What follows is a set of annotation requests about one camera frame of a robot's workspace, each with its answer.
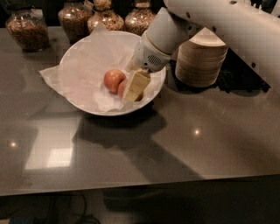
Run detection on glass cereal jar far left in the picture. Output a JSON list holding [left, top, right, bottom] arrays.
[[5, 3, 49, 52]]

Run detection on red apple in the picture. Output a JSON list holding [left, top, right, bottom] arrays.
[[103, 69, 126, 94], [118, 80, 144, 102]]

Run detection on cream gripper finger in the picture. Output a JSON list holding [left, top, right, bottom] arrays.
[[125, 57, 140, 72], [122, 69, 151, 102]]

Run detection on glass cereal jar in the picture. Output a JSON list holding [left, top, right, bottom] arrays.
[[58, 0, 92, 43], [5, 3, 49, 52], [87, 0, 124, 32], [124, 0, 156, 36]]

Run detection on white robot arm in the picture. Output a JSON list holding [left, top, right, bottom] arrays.
[[127, 0, 280, 94]]

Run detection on large white bowl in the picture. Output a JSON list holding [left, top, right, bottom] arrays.
[[57, 30, 167, 117]]

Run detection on white paper bowl liner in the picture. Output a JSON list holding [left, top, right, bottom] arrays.
[[38, 23, 163, 114]]

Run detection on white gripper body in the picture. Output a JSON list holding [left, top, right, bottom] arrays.
[[133, 32, 171, 73]]

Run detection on front stack paper bowls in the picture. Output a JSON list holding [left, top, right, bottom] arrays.
[[175, 28, 228, 88]]

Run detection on black tray mat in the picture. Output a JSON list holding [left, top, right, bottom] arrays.
[[169, 49, 270, 95]]

